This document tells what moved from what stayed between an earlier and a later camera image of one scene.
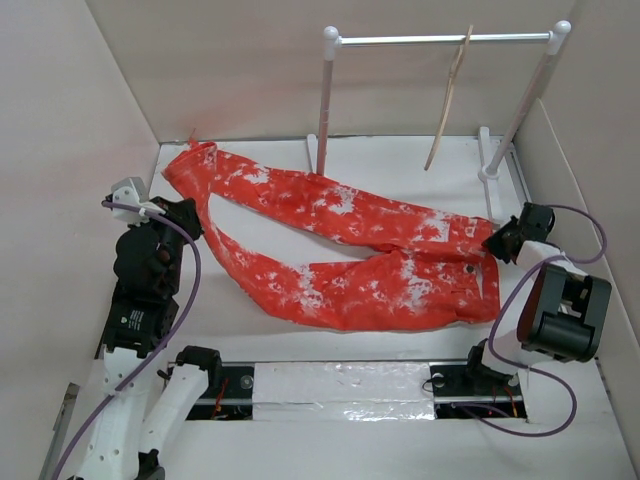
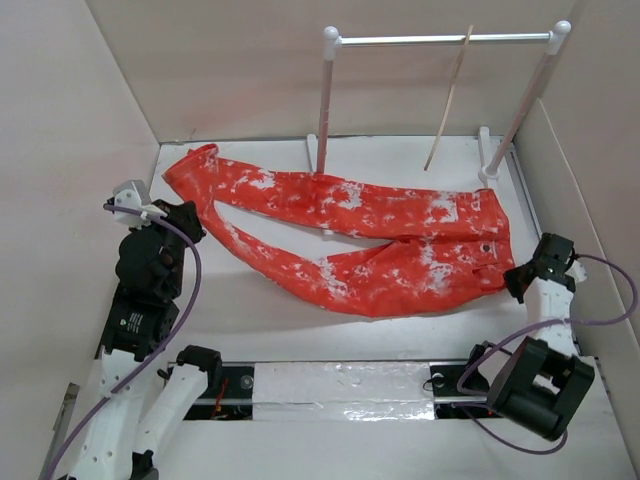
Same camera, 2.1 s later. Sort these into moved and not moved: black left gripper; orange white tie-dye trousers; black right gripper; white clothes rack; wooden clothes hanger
Moved: black right gripper; orange white tie-dye trousers
Not moved: white clothes rack; black left gripper; wooden clothes hanger
